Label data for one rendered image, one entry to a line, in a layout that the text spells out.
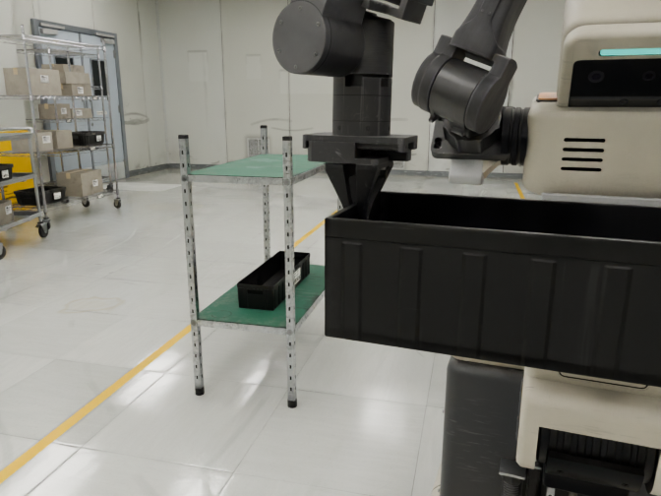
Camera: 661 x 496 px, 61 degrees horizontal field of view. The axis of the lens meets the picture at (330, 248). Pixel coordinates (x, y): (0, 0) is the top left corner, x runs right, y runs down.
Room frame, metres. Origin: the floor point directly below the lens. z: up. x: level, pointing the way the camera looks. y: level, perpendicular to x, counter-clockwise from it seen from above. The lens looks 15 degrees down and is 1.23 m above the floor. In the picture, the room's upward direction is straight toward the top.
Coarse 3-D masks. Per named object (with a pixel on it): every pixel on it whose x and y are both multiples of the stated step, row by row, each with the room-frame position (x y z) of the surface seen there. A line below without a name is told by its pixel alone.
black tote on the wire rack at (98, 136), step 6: (72, 132) 6.42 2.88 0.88; (78, 132) 6.54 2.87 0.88; (84, 132) 6.60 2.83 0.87; (90, 132) 6.59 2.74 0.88; (96, 132) 6.40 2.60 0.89; (102, 132) 6.52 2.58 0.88; (78, 138) 6.21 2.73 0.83; (84, 138) 6.20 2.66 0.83; (90, 138) 6.30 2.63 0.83; (96, 138) 6.39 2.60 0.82; (102, 138) 6.52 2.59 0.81; (78, 144) 6.22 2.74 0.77; (84, 144) 6.20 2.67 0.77; (90, 144) 6.30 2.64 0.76; (96, 144) 6.43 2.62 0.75
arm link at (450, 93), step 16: (448, 64) 0.76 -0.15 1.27; (464, 64) 0.76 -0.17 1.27; (448, 80) 0.75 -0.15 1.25; (464, 80) 0.74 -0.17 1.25; (480, 80) 0.73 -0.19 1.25; (432, 96) 0.76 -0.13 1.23; (448, 96) 0.75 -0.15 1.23; (464, 96) 0.73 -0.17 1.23; (432, 112) 0.78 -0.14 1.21; (448, 112) 0.75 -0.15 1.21; (464, 112) 0.73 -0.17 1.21; (464, 128) 0.76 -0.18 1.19
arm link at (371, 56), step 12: (372, 24) 0.54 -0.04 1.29; (384, 24) 0.55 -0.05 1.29; (372, 36) 0.54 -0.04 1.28; (384, 36) 0.55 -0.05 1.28; (372, 48) 0.54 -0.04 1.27; (384, 48) 0.55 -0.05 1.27; (372, 60) 0.54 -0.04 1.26; (384, 60) 0.55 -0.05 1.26; (360, 72) 0.54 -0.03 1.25; (372, 72) 0.54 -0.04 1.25; (384, 72) 0.55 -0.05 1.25; (360, 84) 0.55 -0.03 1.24
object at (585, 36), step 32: (576, 0) 0.78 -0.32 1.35; (608, 0) 0.75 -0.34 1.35; (640, 0) 0.74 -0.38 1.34; (576, 32) 0.73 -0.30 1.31; (608, 32) 0.72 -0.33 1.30; (640, 32) 0.70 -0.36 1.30; (576, 64) 0.75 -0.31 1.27; (608, 64) 0.74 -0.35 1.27; (640, 64) 0.73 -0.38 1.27; (576, 96) 0.78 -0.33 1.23; (608, 96) 0.77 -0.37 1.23; (640, 96) 0.76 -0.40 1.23
